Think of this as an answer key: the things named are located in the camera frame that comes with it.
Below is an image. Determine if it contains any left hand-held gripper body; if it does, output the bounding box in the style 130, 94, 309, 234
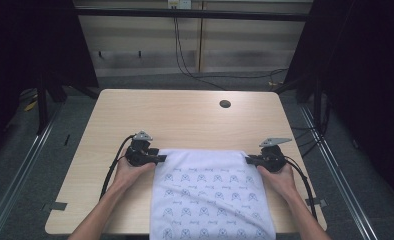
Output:
124, 130, 160, 168

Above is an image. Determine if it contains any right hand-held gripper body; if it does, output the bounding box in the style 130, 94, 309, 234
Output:
255, 137, 293, 174

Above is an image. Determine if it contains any white patterned cloth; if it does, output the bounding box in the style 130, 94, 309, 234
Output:
149, 148, 277, 240

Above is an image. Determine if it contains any person's left hand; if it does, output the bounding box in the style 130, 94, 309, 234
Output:
113, 155, 157, 195

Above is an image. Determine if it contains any person's right hand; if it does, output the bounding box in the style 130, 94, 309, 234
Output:
257, 162, 300, 202

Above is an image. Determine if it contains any grey tape strip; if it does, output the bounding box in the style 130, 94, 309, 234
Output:
42, 201, 69, 212
304, 197, 329, 208

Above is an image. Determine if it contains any black metal stand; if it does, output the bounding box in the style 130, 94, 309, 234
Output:
35, 74, 50, 136

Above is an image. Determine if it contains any black curtain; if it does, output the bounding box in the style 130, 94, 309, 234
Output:
283, 0, 394, 208
0, 0, 100, 161

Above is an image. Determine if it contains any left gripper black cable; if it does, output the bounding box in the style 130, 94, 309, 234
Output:
99, 133, 137, 201

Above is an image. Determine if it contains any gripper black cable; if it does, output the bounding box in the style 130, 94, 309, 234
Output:
99, 133, 137, 201
283, 155, 319, 222

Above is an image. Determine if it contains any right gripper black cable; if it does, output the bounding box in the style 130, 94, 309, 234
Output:
283, 155, 319, 222

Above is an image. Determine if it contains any metal floor rail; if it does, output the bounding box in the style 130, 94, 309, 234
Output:
297, 103, 381, 240
0, 99, 64, 240

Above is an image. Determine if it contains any black floor cable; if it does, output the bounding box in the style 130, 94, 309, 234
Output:
193, 67, 290, 81

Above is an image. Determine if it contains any black hanging wall cable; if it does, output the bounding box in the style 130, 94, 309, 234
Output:
172, 7, 227, 92

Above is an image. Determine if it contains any black horizontal frame bar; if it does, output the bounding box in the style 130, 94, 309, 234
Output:
74, 7, 311, 23

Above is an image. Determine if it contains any white wall power outlet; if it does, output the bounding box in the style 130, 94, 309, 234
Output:
167, 0, 193, 10

